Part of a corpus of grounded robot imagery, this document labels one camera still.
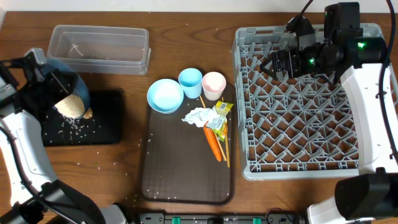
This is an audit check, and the white rice pile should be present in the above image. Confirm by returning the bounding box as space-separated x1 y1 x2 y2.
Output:
42 94 103 142

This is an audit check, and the dark blue plate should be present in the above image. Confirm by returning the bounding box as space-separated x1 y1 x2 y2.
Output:
47 59 91 119

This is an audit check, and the brown mushroom scrap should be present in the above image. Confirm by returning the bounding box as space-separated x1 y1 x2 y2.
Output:
83 108 93 119

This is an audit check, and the light blue cup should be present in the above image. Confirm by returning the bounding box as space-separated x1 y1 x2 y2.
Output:
178 68 203 99

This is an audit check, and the light blue bowl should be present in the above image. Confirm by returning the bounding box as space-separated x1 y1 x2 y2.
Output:
147 78 184 114

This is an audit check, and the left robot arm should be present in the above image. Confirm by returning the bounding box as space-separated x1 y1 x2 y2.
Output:
1 54 128 223

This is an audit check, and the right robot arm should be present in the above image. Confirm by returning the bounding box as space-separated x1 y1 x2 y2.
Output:
260 2 397 223

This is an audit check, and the grey dishwasher rack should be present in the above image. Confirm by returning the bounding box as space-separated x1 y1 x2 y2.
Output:
231 22 398 182

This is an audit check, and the pink cup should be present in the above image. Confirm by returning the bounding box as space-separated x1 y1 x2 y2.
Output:
202 72 226 101

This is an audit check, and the clear plastic bin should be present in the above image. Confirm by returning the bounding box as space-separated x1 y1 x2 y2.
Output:
47 25 151 75

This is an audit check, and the yellow green snack wrapper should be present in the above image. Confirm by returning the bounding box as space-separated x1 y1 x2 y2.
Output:
206 101 234 142

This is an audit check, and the black plastic tray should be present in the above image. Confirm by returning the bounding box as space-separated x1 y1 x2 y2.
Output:
42 90 124 146

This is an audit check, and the crumpled white tissue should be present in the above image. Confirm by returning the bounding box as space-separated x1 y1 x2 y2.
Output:
182 108 216 128

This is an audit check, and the wooden chopstick left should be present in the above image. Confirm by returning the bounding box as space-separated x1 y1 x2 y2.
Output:
199 95 228 162

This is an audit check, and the orange carrot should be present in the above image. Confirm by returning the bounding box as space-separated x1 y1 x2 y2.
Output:
203 127 222 162

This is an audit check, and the brown serving tray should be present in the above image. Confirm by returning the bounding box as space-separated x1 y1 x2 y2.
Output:
139 96 236 205

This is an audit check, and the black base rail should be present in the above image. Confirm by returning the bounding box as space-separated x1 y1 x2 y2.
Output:
134 211 306 224

